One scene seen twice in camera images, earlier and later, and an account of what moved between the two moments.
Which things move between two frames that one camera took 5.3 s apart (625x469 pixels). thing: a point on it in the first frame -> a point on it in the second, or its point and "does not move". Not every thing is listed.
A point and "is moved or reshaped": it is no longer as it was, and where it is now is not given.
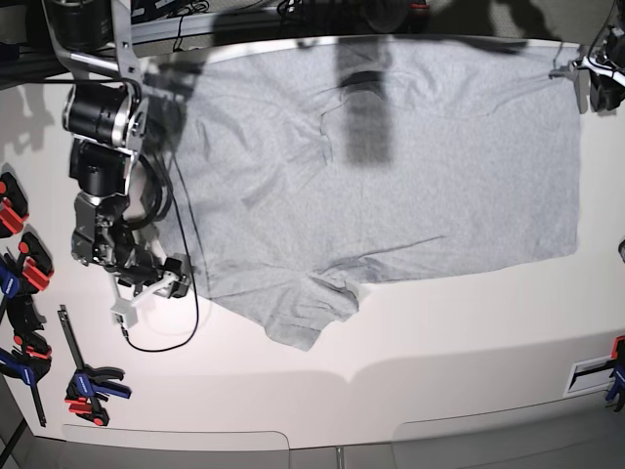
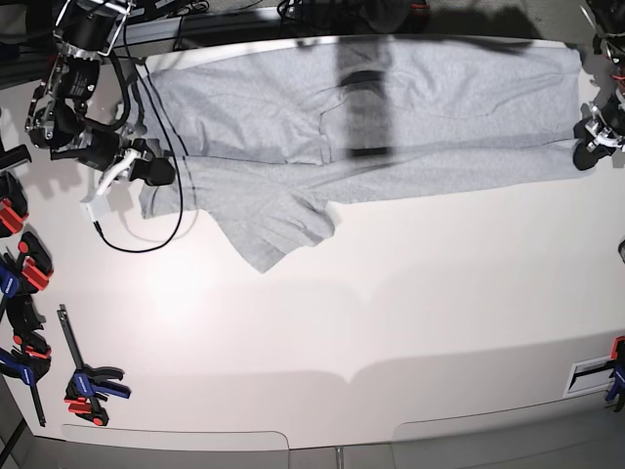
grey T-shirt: x=300 y=172 is moved or reshaped
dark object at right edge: x=621 y=250 does not move
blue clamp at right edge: x=617 y=389 does not move
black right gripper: x=606 y=92 -> x=589 y=148
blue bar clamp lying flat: x=91 y=385 does not move
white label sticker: x=591 y=376 does not move
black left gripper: x=179 y=287 -> x=155 y=171
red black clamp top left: x=14 y=207 does not move
